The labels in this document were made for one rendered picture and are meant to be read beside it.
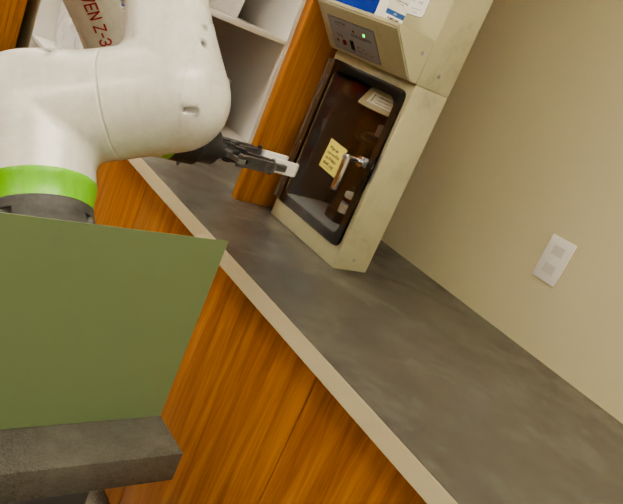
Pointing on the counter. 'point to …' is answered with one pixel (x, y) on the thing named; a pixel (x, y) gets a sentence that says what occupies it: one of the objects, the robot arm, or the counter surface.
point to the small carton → (393, 9)
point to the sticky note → (332, 157)
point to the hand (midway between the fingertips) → (279, 163)
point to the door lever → (345, 169)
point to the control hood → (418, 50)
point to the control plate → (354, 39)
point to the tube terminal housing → (375, 204)
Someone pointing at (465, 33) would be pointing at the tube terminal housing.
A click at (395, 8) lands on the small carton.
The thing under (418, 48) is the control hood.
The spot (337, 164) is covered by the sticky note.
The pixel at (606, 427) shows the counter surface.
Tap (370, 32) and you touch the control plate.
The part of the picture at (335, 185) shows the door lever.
